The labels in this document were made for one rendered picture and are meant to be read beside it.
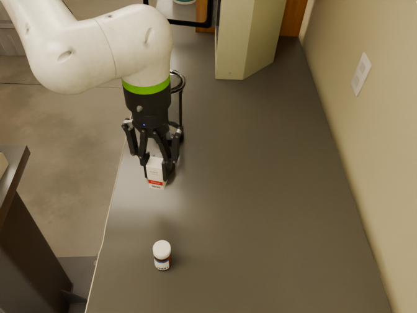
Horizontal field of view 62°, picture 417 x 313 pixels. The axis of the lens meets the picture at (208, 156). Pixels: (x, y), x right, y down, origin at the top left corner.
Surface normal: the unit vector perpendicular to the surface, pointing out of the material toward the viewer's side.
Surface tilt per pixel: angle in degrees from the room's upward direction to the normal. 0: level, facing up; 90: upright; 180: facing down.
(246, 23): 90
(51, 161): 0
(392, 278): 90
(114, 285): 0
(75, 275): 0
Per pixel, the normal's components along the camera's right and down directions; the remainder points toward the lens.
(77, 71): 0.56, 0.47
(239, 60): 0.00, 0.74
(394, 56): -1.00, -0.04
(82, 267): 0.05, -0.67
